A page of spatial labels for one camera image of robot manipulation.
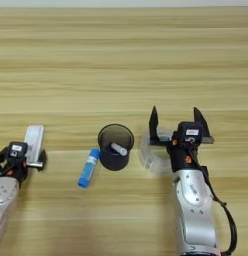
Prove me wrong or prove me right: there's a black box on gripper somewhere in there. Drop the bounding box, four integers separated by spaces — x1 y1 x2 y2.
7 141 30 161
176 120 205 145

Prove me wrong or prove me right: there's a white cylinder stick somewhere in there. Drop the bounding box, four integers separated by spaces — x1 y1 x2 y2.
110 142 129 157

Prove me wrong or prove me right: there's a blue glue stick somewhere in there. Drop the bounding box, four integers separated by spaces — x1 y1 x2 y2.
76 147 101 190

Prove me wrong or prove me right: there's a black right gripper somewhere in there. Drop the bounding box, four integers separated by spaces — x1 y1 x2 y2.
148 105 216 174

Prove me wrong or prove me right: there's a white plastic case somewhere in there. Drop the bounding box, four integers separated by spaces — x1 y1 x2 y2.
22 124 46 165

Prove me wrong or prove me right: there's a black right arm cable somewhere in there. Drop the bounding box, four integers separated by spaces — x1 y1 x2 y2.
191 149 238 256

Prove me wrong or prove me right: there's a clear tape roll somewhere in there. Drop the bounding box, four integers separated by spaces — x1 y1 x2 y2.
138 127 177 177

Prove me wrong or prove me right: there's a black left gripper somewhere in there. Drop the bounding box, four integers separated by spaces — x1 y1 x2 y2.
3 149 49 185

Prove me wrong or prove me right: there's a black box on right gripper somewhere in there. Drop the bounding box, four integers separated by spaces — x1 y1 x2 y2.
176 120 205 145

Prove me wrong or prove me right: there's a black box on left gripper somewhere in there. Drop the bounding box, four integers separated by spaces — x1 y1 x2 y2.
7 141 30 161

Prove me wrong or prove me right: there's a black mesh pen cup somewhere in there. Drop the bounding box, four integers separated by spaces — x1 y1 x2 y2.
97 123 135 172

